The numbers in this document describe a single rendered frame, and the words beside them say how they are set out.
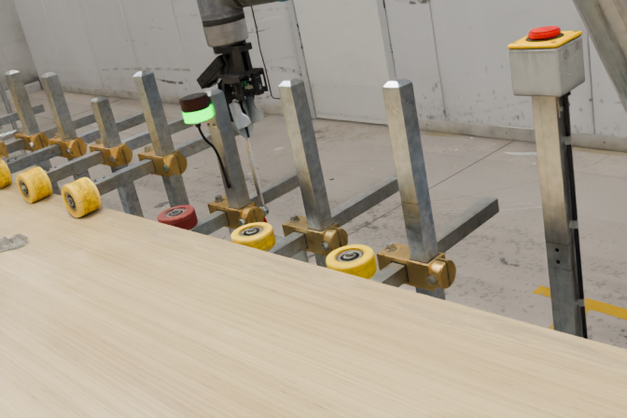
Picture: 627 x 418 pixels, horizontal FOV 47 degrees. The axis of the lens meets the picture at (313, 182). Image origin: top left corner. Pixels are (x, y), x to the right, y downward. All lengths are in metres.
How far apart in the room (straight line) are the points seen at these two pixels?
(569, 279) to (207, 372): 0.53
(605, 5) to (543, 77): 0.37
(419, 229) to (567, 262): 0.26
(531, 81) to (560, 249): 0.25
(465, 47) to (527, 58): 3.44
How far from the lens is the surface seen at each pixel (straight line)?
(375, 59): 4.95
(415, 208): 1.21
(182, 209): 1.57
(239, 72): 1.55
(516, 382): 0.87
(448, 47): 4.50
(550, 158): 1.04
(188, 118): 1.50
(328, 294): 1.10
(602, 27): 1.34
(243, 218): 1.58
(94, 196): 1.70
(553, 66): 0.97
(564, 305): 1.14
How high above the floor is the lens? 1.42
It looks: 20 degrees down
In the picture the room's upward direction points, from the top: 12 degrees counter-clockwise
